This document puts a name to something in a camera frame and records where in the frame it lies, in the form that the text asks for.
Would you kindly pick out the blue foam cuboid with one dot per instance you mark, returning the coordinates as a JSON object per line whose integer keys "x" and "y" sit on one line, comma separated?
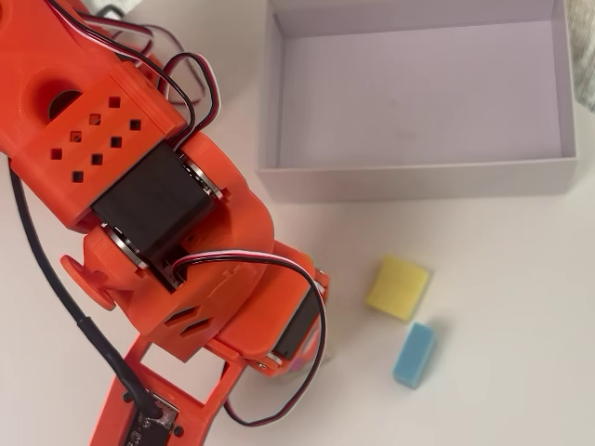
{"x": 413, "y": 355}

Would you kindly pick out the grey woven curtain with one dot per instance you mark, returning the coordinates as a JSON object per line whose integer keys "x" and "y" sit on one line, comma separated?
{"x": 585, "y": 46}

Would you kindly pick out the wrist camera with orange mount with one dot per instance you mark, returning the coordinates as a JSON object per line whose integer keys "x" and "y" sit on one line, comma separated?
{"x": 153, "y": 432}

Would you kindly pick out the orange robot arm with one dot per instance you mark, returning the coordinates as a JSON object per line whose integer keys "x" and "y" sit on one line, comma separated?
{"x": 70, "y": 116}

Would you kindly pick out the orange gripper with servo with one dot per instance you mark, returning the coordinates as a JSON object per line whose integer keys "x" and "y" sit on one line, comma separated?
{"x": 297, "y": 325}

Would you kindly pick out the yellow foam cuboid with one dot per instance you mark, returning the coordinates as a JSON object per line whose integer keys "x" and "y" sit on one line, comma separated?
{"x": 397, "y": 288}

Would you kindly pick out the white cardboard bin box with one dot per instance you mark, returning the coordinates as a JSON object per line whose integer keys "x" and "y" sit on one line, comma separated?
{"x": 418, "y": 93}

